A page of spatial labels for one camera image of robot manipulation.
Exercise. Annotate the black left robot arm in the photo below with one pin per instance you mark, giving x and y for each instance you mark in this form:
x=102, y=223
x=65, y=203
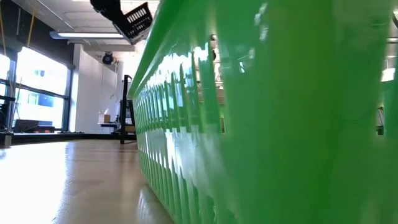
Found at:
x=4, y=138

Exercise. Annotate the large window black frame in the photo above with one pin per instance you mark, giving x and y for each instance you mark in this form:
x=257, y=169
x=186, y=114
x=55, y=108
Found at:
x=40, y=93

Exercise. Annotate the small cardboard box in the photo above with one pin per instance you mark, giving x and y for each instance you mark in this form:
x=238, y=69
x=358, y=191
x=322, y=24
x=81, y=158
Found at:
x=105, y=118

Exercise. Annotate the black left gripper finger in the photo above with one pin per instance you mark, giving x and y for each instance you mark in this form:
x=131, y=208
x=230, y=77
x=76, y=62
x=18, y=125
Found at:
x=117, y=20

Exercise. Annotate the black slotted plastic basket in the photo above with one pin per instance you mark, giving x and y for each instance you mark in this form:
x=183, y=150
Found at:
x=136, y=21

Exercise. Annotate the green slotted plastic basket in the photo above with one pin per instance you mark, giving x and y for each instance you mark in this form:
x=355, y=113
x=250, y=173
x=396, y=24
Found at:
x=280, y=124

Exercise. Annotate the small blue table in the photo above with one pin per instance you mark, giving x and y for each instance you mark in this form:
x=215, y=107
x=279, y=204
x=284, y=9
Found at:
x=109, y=124

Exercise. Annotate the long ceiling light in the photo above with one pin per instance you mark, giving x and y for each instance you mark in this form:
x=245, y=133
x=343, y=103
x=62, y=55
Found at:
x=90, y=35

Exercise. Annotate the wooden shelf black frame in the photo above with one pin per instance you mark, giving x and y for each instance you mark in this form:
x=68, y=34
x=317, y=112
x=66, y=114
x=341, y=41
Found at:
x=123, y=118

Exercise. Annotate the black round ceiling fixture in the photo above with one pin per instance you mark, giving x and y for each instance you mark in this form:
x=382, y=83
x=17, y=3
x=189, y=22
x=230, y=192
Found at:
x=107, y=58

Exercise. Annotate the grey ceiling duct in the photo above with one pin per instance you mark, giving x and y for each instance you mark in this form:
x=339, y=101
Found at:
x=105, y=47

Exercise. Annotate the black equipment case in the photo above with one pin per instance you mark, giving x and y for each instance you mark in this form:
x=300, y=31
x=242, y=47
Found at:
x=31, y=126

